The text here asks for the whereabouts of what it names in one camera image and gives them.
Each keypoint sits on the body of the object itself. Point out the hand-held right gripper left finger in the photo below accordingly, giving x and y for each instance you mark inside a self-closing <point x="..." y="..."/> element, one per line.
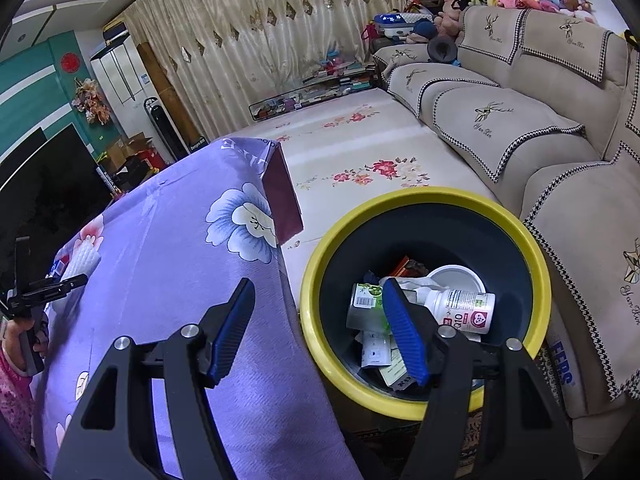
<point x="232" y="330"/>

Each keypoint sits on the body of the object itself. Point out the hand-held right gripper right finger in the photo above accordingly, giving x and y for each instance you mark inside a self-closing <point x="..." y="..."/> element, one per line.
<point x="405" y="330"/>

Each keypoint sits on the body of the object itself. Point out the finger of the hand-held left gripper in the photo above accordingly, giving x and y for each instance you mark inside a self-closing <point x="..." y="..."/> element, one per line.
<point x="50" y="290"/>
<point x="19" y="270"/>

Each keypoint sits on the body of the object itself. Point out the white foam fruit net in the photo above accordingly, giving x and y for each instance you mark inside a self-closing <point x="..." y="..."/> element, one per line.
<point x="85" y="260"/>

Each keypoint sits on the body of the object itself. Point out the white tissue paper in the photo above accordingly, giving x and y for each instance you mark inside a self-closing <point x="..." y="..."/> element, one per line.
<point x="417" y="285"/>

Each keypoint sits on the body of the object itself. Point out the white plastic bottle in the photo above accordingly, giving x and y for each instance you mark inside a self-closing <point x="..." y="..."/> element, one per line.
<point x="465" y="310"/>

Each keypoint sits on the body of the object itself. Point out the yellow rimmed dark trash bin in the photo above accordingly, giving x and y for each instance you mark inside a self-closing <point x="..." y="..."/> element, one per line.
<point x="450" y="230"/>

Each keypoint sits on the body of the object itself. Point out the person's left forearm pink sleeve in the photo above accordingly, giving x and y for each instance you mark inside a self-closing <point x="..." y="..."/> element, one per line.
<point x="15" y="400"/>

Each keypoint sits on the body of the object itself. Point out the person's left hand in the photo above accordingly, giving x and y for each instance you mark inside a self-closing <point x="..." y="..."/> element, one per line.
<point x="15" y="335"/>

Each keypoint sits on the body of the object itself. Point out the blue and red box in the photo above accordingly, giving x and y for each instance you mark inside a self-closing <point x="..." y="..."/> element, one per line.
<point x="59" y="267"/>

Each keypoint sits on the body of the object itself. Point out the large black television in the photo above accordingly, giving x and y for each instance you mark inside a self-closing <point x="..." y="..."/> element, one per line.
<point x="45" y="195"/>

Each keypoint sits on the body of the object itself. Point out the purple floral blanket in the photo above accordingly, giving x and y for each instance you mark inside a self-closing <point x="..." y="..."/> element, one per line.
<point x="165" y="260"/>

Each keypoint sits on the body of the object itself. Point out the smaller black television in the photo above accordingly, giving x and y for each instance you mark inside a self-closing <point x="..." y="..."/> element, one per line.
<point x="20" y="152"/>

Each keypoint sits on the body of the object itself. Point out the white blue printed bag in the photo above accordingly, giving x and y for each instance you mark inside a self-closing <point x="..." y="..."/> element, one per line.
<point x="562" y="365"/>

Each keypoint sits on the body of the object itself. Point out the open cardboard box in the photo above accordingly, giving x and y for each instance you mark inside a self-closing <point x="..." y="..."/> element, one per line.
<point x="132" y="145"/>

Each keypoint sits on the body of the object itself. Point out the hanging dried flower decoration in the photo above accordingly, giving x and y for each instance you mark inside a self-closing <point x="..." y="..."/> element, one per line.
<point x="92" y="102"/>

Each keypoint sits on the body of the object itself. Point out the black tower fan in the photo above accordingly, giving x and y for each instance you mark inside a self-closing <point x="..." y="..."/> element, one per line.
<point x="159" y="130"/>

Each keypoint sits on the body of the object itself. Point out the white standing air conditioner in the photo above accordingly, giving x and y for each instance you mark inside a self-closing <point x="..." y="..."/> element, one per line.
<point x="120" y="75"/>

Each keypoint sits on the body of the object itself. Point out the beige sofa with deer covers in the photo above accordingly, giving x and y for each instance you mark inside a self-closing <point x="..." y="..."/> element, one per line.
<point x="525" y="130"/>

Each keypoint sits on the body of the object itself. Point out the low shelf with books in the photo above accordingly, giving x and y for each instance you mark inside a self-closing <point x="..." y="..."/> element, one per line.
<point x="310" y="95"/>

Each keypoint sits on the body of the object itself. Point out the cream patterned curtain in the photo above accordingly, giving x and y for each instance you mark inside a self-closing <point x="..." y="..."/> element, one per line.
<point x="250" y="50"/>

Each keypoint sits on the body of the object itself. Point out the dark neck pillow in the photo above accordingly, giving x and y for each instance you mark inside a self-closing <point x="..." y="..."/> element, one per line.
<point x="442" y="50"/>

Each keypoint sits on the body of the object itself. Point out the blue white starred bag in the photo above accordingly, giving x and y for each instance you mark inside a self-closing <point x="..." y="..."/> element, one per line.
<point x="395" y="21"/>

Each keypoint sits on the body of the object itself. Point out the red round wall ornament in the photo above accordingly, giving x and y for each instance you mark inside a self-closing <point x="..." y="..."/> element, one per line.
<point x="70" y="62"/>

